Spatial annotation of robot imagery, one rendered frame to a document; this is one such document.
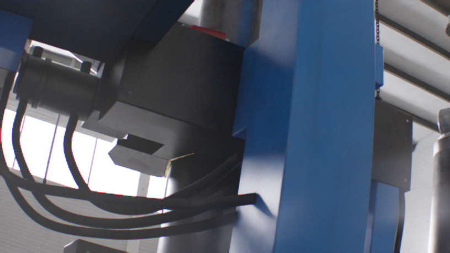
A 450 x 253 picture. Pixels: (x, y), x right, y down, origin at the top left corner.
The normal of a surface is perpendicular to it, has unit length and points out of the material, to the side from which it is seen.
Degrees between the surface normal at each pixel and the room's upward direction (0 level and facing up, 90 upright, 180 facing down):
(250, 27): 90
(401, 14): 173
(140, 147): 90
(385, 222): 90
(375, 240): 90
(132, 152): 180
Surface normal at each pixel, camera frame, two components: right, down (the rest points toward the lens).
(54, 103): 0.06, 0.69
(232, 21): -0.05, -0.40
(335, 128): 0.42, -0.29
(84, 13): -0.15, 0.91
